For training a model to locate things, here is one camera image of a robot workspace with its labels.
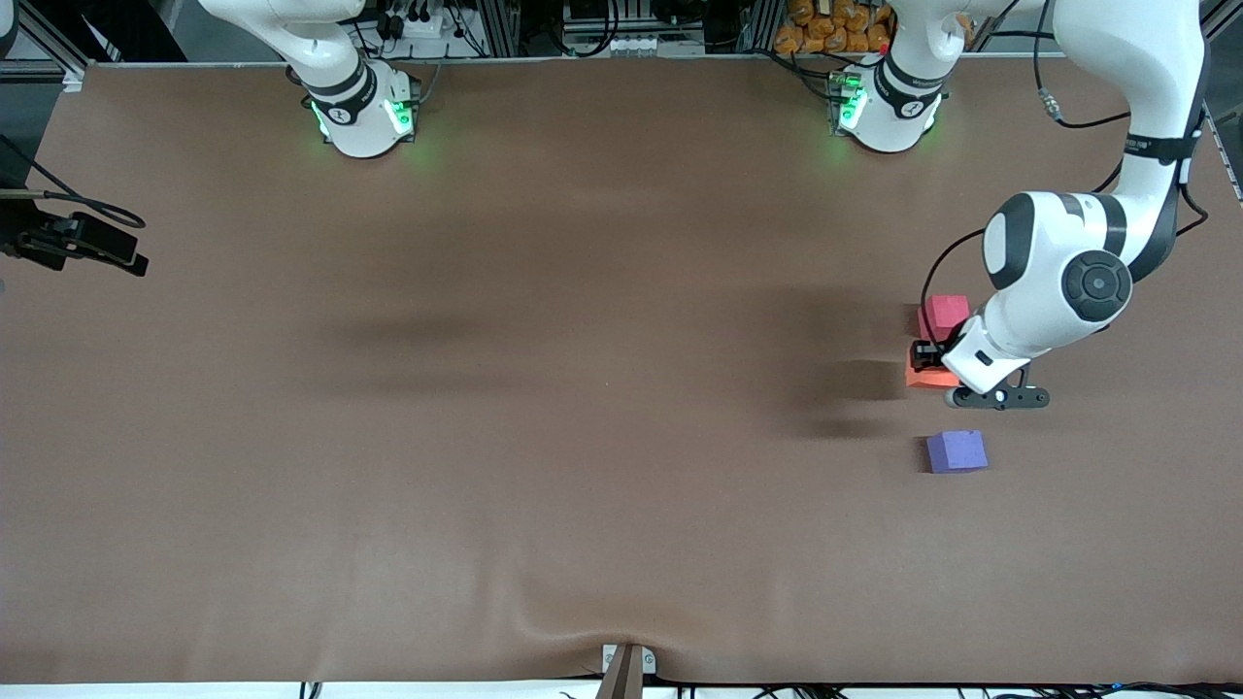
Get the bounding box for red foam block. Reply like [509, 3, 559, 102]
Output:
[919, 295, 970, 342]

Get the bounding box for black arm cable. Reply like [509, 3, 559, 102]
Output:
[0, 131, 148, 231]
[926, 0, 1211, 349]

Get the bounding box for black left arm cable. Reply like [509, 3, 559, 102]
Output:
[926, 0, 1211, 349]

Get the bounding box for white power strip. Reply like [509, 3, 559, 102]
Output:
[384, 8, 448, 42]

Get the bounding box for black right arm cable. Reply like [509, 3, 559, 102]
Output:
[0, 131, 148, 231]

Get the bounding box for white terminal block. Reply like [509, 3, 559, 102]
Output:
[573, 36, 663, 56]

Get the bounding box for orange foam block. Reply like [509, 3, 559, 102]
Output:
[906, 348, 958, 391]

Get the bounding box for purple foam block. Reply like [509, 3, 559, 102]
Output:
[925, 430, 990, 475]

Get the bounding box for orange snack bags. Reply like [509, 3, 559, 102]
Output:
[774, 0, 894, 55]

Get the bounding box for metal clamp bracket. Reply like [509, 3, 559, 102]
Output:
[594, 643, 657, 699]

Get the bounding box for brown table mat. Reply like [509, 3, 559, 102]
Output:
[0, 56, 1243, 685]

